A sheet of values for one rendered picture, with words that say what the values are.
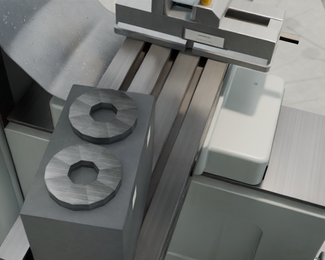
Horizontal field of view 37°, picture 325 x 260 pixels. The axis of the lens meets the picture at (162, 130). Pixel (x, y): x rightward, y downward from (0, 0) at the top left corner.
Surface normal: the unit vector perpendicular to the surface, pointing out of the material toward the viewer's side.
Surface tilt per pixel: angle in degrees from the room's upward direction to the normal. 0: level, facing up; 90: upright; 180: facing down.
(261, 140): 0
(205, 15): 90
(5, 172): 89
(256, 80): 0
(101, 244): 90
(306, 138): 0
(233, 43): 90
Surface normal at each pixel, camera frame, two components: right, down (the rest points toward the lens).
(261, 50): -0.34, 0.69
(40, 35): 0.70, -0.29
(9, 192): 0.72, 0.53
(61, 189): 0.04, -0.67
